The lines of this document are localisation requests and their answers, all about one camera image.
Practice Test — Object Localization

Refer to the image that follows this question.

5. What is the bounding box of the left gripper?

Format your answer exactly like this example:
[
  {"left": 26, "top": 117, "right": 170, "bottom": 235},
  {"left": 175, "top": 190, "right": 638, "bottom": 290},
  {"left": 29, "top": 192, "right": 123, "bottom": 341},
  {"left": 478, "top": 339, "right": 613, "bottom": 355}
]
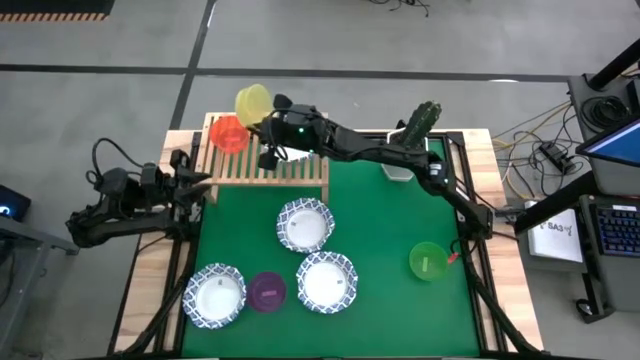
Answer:
[{"left": 149, "top": 162, "right": 214, "bottom": 205}]

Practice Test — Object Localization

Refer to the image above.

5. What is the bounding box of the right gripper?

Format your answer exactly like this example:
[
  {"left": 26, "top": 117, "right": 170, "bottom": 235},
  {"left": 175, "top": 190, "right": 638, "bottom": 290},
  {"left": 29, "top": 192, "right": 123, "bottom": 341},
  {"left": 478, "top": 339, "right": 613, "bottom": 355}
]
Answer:
[{"left": 257, "top": 93, "right": 331, "bottom": 151}]

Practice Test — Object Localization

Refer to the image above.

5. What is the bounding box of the yellow plastic bowl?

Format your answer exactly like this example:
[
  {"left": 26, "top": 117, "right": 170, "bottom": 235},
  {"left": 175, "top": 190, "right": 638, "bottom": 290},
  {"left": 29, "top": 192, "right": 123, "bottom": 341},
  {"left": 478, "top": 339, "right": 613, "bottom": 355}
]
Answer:
[{"left": 234, "top": 83, "right": 275, "bottom": 128}]

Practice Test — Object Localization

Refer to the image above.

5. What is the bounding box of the blue patterned paper plate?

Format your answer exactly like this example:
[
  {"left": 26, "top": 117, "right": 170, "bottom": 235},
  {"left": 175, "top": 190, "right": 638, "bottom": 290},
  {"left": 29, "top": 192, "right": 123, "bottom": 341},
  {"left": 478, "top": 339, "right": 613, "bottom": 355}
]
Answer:
[
  {"left": 277, "top": 146, "right": 316, "bottom": 162},
  {"left": 182, "top": 262, "right": 248, "bottom": 330},
  {"left": 275, "top": 197, "right": 336, "bottom": 255},
  {"left": 295, "top": 250, "right": 360, "bottom": 315}
]

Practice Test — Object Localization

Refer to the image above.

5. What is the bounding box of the red plastic cup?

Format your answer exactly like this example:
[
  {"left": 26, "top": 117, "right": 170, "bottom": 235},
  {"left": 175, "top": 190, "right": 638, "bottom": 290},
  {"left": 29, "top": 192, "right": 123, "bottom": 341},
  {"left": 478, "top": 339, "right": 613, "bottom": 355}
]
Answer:
[{"left": 208, "top": 114, "right": 251, "bottom": 155}]

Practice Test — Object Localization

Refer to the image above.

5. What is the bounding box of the slatted wooden shelf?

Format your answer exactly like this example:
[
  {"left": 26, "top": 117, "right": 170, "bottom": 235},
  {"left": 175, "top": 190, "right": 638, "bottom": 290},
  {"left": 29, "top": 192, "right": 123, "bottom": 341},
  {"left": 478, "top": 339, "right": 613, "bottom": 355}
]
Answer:
[{"left": 194, "top": 112, "right": 331, "bottom": 205}]

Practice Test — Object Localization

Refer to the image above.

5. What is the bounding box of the white square planter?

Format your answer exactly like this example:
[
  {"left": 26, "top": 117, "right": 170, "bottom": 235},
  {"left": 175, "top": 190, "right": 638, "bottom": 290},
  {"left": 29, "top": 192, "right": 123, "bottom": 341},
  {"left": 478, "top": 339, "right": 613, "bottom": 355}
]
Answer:
[{"left": 381, "top": 128, "right": 430, "bottom": 183}]

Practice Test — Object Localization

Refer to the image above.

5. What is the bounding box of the green cactus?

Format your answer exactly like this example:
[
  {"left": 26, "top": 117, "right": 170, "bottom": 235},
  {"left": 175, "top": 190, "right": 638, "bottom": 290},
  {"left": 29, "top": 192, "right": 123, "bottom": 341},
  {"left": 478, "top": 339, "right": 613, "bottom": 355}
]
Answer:
[{"left": 402, "top": 99, "right": 443, "bottom": 150}]

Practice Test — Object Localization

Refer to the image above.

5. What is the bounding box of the black device with blue light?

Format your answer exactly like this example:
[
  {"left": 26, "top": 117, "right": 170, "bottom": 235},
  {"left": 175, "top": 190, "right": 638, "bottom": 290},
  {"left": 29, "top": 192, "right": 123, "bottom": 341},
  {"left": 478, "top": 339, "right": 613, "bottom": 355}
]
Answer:
[{"left": 0, "top": 183, "right": 32, "bottom": 222}]

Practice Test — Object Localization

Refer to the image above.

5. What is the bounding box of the grey side table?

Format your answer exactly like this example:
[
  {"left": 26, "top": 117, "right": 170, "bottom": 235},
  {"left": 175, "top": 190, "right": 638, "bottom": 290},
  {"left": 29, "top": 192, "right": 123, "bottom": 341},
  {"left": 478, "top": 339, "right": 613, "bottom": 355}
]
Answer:
[{"left": 0, "top": 214, "right": 80, "bottom": 354}]

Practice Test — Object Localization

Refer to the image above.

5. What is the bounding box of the green plastic bowl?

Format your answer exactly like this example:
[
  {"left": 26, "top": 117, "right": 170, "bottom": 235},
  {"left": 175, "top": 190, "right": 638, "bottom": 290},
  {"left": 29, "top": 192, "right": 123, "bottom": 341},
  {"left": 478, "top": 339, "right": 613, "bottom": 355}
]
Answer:
[{"left": 408, "top": 241, "right": 450, "bottom": 282}]

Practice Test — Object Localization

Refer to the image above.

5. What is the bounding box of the green table mat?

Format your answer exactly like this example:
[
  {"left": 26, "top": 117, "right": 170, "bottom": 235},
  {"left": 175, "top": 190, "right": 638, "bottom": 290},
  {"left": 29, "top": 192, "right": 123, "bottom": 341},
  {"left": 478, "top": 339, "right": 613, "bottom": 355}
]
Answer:
[{"left": 180, "top": 138, "right": 482, "bottom": 358}]

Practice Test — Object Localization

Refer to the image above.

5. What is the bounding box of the black hazard-striped floor mat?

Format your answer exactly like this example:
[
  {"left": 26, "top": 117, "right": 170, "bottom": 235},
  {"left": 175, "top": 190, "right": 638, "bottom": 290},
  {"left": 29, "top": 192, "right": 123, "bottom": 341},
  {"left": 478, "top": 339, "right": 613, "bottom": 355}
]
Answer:
[{"left": 0, "top": 0, "right": 117, "bottom": 23}]

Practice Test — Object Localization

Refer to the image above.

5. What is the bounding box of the black power brick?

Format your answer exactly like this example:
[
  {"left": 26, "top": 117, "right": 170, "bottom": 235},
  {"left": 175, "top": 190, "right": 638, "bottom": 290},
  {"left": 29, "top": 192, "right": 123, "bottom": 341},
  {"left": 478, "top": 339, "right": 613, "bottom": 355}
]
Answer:
[{"left": 538, "top": 141, "right": 569, "bottom": 175}]

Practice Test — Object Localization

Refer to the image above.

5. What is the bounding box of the black stand pole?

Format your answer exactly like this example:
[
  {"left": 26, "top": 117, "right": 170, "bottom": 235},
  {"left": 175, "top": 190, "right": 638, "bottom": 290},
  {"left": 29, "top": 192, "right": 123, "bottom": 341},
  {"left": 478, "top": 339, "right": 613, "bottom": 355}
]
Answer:
[
  {"left": 513, "top": 171, "right": 599, "bottom": 235},
  {"left": 588, "top": 38, "right": 640, "bottom": 91}
]

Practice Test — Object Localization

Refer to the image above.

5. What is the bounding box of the white labelled box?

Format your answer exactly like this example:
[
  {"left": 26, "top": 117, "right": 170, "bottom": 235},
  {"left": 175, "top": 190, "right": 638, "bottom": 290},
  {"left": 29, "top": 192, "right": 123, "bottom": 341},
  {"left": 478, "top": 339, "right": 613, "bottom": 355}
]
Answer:
[{"left": 526, "top": 219, "right": 585, "bottom": 265}]

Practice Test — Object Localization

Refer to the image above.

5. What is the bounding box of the laptop with blue screen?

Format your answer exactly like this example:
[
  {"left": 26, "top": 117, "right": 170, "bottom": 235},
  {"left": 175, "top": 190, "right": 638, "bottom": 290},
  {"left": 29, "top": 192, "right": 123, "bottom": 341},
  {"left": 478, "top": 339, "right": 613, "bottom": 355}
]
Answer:
[{"left": 574, "top": 115, "right": 640, "bottom": 169}]

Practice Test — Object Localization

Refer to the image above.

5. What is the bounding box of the blue backlit keyboard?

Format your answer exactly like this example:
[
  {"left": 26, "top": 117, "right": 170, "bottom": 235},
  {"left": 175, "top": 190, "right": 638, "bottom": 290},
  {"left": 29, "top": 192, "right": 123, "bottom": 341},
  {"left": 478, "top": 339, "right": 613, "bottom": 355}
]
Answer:
[{"left": 593, "top": 202, "right": 640, "bottom": 260}]

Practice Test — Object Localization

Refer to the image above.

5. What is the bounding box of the grey equipment cart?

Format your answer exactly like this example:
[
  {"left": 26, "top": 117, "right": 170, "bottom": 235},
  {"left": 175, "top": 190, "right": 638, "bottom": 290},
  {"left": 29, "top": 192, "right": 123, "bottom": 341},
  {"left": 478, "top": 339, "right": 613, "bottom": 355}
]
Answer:
[{"left": 567, "top": 73, "right": 640, "bottom": 314}]

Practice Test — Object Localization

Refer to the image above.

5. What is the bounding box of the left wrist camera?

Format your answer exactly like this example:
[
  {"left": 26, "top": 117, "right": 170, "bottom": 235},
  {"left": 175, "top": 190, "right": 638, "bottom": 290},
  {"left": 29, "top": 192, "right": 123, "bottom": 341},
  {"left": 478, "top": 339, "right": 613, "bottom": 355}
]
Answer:
[{"left": 168, "top": 148, "right": 191, "bottom": 169}]

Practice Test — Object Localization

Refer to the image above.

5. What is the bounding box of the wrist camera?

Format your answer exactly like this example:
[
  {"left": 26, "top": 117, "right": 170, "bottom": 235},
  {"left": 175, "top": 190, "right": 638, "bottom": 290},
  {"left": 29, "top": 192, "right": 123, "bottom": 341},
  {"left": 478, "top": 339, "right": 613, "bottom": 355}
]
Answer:
[
  {"left": 257, "top": 144, "right": 280, "bottom": 171},
  {"left": 168, "top": 148, "right": 191, "bottom": 169}
]

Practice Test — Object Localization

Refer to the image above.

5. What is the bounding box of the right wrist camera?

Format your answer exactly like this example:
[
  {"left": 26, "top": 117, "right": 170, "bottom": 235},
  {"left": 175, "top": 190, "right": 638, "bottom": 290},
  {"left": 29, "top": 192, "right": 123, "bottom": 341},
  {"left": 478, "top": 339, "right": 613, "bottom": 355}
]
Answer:
[{"left": 257, "top": 144, "right": 280, "bottom": 171}]

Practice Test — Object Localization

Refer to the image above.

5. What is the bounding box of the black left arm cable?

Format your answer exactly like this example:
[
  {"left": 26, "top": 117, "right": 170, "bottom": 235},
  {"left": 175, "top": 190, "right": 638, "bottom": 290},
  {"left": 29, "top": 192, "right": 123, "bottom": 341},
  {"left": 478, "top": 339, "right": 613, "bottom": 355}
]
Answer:
[{"left": 85, "top": 137, "right": 151, "bottom": 189}]

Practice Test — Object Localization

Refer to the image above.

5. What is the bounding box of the black floor cable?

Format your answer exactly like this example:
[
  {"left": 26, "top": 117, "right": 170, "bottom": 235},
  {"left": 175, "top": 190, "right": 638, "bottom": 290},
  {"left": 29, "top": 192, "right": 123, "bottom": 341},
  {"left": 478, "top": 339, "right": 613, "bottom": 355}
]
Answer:
[{"left": 368, "top": 0, "right": 431, "bottom": 17}]

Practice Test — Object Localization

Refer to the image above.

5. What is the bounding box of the black aluminium rig frame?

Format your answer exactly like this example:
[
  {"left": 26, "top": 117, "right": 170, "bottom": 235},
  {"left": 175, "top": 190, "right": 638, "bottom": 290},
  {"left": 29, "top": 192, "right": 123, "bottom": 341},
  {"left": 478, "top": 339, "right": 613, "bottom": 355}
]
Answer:
[{"left": 113, "top": 129, "right": 551, "bottom": 360}]

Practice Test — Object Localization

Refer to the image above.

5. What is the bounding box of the yellow floor cable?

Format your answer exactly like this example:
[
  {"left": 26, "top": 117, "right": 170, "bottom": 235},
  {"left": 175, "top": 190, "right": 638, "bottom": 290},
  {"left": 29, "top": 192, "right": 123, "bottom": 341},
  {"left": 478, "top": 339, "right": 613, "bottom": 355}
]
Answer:
[{"left": 492, "top": 101, "right": 574, "bottom": 201}]

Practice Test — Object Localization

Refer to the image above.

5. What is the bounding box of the coiled black cable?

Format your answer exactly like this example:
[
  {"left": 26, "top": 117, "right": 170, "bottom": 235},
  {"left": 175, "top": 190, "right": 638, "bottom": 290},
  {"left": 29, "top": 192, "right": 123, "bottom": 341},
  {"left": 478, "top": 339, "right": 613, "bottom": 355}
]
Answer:
[{"left": 581, "top": 94, "right": 632, "bottom": 130}]

